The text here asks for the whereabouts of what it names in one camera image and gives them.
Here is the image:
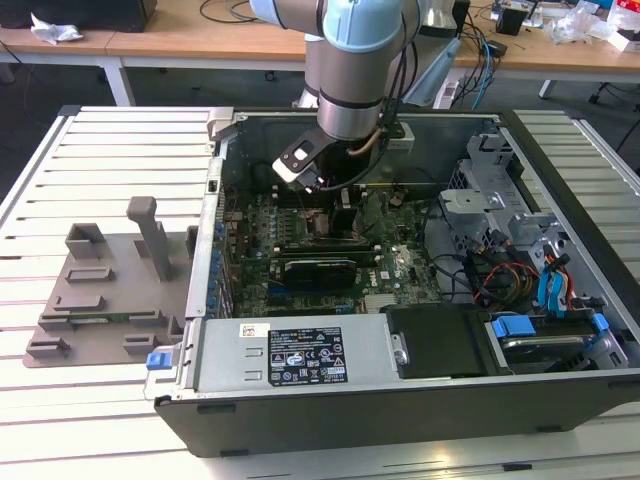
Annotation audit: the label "CPU socket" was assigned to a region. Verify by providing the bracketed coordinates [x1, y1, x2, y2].
[298, 205, 334, 247]

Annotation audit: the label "black graphics card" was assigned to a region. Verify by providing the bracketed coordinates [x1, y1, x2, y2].
[280, 255, 359, 292]

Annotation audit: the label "green motherboard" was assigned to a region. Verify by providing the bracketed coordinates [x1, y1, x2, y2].
[219, 182, 446, 319]

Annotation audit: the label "silver metal drive cage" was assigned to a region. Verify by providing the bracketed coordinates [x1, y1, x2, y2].
[424, 127, 574, 261]

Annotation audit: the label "white power strip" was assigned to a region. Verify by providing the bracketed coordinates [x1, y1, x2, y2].
[432, 79, 461, 110]

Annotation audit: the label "silver chipset heatsink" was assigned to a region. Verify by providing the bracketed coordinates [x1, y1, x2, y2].
[363, 293, 400, 314]

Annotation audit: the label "black plastic shroud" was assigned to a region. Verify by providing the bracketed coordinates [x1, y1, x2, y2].
[380, 303, 512, 380]

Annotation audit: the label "silver power supply black label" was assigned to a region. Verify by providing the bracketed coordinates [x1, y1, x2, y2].
[192, 316, 402, 395]

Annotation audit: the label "small black bin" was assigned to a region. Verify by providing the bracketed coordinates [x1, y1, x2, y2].
[496, 5, 527, 37]

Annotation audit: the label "hard disk in blue carrier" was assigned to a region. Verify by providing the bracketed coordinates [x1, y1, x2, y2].
[483, 313, 610, 375]

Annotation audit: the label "grey plastic parts rack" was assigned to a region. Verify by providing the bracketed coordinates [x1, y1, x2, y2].
[24, 195, 201, 370]

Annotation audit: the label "black open PC case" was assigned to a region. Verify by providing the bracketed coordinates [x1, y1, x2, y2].
[143, 107, 640, 459]

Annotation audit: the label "clear plastic bags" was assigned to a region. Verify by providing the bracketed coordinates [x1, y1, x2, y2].
[542, 2, 609, 46]

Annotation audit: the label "white cardboard box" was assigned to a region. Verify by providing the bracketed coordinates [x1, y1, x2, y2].
[608, 27, 640, 52]

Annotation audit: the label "crumpled white paper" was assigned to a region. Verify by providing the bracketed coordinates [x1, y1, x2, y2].
[30, 12, 85, 44]

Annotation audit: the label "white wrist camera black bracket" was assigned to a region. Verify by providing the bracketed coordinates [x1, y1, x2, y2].
[272, 130, 331, 194]

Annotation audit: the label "blue cable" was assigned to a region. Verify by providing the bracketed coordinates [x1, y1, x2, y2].
[472, 27, 496, 109]

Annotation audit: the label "wooden desk white frame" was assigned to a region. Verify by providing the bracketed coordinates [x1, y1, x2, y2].
[0, 0, 321, 107]
[449, 0, 640, 101]

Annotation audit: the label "red yellow power wire bundle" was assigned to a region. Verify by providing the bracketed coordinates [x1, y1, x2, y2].
[472, 262, 544, 307]

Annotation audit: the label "blue flat data wire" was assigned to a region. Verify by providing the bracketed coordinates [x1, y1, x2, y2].
[537, 253, 572, 320]

